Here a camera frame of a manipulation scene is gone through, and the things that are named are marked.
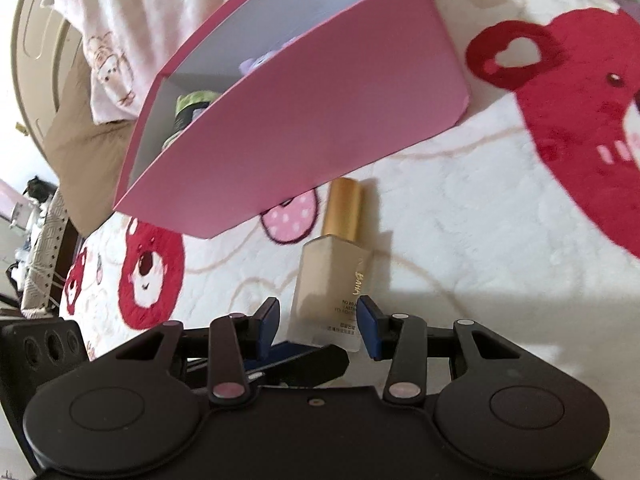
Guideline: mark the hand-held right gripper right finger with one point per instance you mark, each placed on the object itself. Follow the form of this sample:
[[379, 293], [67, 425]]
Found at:
[[371, 332]]

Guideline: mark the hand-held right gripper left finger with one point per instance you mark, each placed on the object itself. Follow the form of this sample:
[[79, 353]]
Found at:
[[267, 327]]

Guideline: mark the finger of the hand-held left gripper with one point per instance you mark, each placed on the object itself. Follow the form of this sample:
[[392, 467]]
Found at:
[[320, 365]]

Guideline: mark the beige foundation bottle gold cap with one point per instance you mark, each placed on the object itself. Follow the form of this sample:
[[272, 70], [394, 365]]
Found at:
[[330, 270]]

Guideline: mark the pink cardboard box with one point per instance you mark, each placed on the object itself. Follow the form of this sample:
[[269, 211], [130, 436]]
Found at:
[[310, 125]]

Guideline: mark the green yarn ball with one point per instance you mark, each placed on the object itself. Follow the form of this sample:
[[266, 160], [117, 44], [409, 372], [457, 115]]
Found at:
[[192, 102]]

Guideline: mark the white woven basket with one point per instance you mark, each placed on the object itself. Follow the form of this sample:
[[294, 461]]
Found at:
[[45, 255]]

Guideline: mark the small black object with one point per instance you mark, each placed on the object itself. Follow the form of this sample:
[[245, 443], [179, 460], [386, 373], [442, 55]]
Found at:
[[40, 187]]

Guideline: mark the brown cushion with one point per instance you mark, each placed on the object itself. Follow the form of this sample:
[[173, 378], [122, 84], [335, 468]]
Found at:
[[85, 170]]

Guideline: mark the purple plush toy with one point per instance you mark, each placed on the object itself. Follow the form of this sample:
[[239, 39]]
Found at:
[[255, 62]]

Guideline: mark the beige bed headboard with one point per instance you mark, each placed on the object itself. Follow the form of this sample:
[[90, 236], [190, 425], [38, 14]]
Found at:
[[37, 50]]

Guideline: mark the pink printed pillow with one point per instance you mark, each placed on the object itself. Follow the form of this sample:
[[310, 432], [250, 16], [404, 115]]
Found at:
[[150, 10]]

